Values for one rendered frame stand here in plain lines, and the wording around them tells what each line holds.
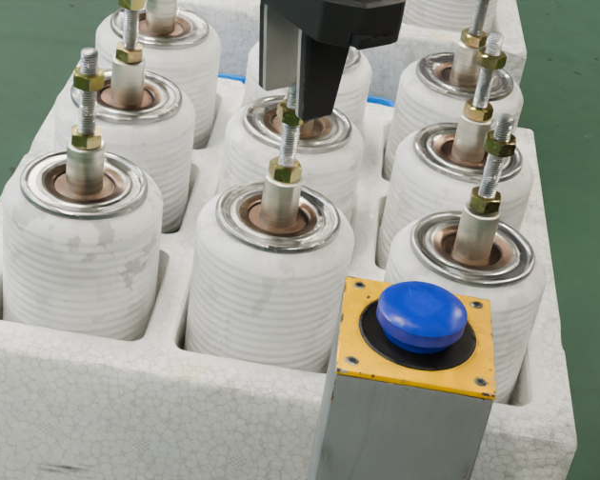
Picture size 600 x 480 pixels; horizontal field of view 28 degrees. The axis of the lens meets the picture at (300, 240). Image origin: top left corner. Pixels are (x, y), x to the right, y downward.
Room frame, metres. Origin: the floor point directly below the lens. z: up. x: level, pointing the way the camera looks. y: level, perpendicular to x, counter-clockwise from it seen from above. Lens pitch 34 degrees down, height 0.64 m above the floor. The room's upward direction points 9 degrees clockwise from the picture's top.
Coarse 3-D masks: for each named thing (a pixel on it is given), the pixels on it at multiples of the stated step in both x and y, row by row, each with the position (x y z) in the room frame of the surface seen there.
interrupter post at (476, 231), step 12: (468, 204) 0.60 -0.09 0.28; (468, 216) 0.59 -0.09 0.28; (480, 216) 0.59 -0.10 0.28; (492, 216) 0.59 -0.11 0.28; (468, 228) 0.59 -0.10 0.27; (480, 228) 0.59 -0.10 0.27; (492, 228) 0.59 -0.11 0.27; (456, 240) 0.60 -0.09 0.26; (468, 240) 0.59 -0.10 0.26; (480, 240) 0.59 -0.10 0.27; (492, 240) 0.60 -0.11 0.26; (456, 252) 0.60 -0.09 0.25; (468, 252) 0.59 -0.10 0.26; (480, 252) 0.59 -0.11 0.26
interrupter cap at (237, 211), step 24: (240, 192) 0.62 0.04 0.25; (312, 192) 0.63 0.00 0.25; (216, 216) 0.59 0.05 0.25; (240, 216) 0.59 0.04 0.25; (312, 216) 0.61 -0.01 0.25; (336, 216) 0.61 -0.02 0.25; (240, 240) 0.57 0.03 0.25; (264, 240) 0.57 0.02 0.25; (288, 240) 0.58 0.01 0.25; (312, 240) 0.58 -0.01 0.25
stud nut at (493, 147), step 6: (486, 132) 0.61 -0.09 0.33; (492, 132) 0.60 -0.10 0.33; (486, 138) 0.60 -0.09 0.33; (492, 138) 0.60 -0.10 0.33; (510, 138) 0.60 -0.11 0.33; (486, 144) 0.60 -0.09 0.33; (492, 144) 0.59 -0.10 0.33; (498, 144) 0.59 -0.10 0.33; (504, 144) 0.59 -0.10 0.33; (510, 144) 0.59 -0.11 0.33; (486, 150) 0.60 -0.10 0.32; (492, 150) 0.59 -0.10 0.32; (498, 150) 0.59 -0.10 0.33; (504, 150) 0.59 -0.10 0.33; (510, 150) 0.60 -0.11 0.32; (498, 156) 0.59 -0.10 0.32; (504, 156) 0.59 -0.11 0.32
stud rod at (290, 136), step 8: (296, 88) 0.60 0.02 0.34; (288, 96) 0.60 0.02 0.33; (288, 104) 0.60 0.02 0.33; (288, 128) 0.60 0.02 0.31; (296, 128) 0.60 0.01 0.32; (288, 136) 0.60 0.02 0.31; (296, 136) 0.60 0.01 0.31; (280, 144) 0.60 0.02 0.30; (288, 144) 0.60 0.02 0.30; (296, 144) 0.60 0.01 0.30; (280, 152) 0.60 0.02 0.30; (288, 152) 0.60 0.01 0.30; (280, 160) 0.60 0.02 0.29; (288, 160) 0.60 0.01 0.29
